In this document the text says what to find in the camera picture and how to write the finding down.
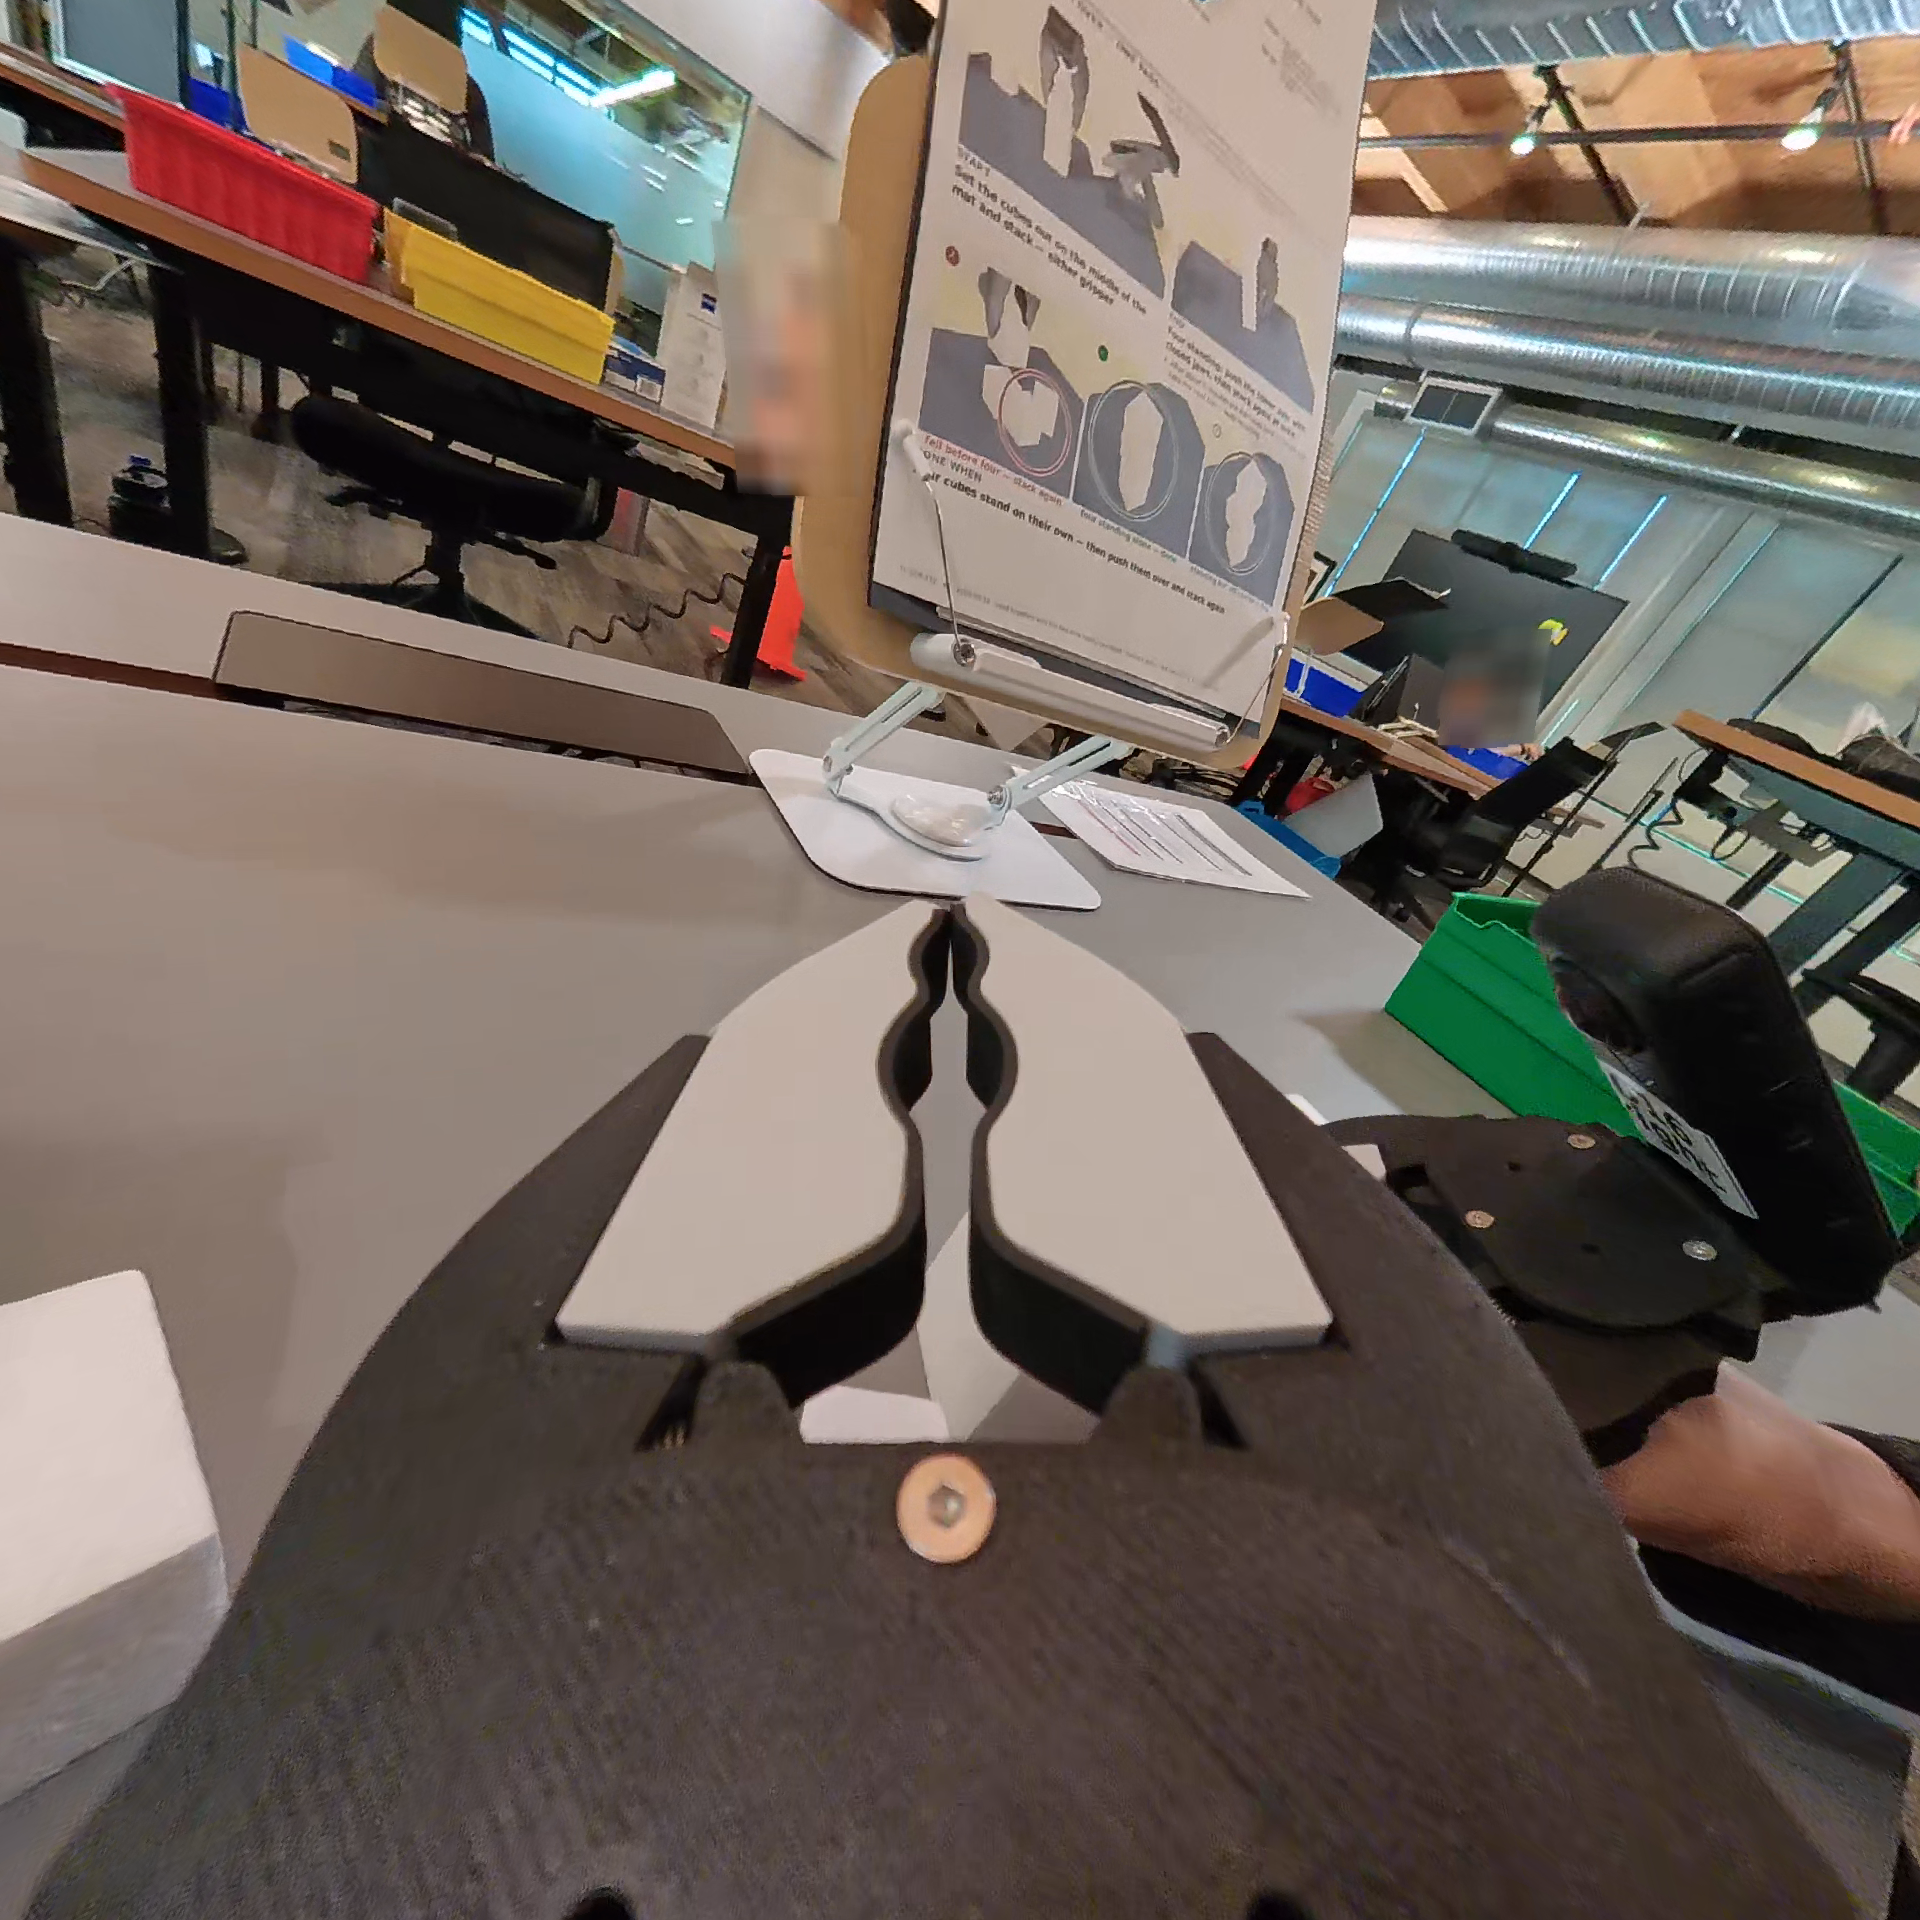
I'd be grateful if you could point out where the black office chair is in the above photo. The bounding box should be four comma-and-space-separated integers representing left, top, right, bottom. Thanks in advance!
289, 390, 617, 624

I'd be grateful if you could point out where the black wall monitor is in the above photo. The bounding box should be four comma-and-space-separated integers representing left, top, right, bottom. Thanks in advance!
1380, 528, 1632, 753

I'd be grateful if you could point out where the orange traffic cone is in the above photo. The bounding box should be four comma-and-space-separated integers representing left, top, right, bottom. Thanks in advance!
718, 547, 812, 682

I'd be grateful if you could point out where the yellow plastic bin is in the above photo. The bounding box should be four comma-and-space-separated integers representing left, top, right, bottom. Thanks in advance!
382, 210, 617, 384

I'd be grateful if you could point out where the person's right forearm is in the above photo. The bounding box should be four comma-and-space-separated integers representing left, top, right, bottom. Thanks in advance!
1598, 1368, 1920, 1630

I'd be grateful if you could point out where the white cardboard box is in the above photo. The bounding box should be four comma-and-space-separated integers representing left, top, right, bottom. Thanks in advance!
660, 264, 736, 429

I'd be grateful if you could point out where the silver air duct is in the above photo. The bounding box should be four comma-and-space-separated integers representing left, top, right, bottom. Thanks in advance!
1334, 214, 1920, 378

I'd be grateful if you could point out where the red plastic bin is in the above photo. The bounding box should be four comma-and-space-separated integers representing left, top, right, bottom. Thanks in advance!
117, 86, 379, 283

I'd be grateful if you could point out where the grey desk with cable cover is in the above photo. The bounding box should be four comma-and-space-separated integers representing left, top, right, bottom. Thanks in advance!
0, 509, 755, 714

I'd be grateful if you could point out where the white lamp base plate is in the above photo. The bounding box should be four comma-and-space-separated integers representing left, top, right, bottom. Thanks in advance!
745, 52, 1340, 915

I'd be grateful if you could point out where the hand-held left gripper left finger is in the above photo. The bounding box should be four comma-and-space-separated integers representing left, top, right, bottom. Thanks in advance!
554, 901, 961, 1412

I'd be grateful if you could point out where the printed instruction sheet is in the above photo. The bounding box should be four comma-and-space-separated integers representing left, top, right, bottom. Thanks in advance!
872, 0, 1378, 641

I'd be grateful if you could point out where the desk with wooden edge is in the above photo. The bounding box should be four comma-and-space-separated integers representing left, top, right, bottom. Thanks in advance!
0, 41, 798, 692

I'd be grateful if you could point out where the white foam cube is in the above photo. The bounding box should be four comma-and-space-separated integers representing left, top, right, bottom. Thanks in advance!
0, 1270, 230, 1801

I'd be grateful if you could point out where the green plastic bin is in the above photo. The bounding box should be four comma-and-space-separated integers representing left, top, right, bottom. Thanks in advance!
1384, 892, 1920, 1232

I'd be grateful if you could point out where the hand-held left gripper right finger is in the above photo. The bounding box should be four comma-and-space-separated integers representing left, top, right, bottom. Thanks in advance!
950, 897, 1340, 1418

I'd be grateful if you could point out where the printed paper sheet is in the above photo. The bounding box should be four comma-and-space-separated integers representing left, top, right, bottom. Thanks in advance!
1038, 779, 1309, 902

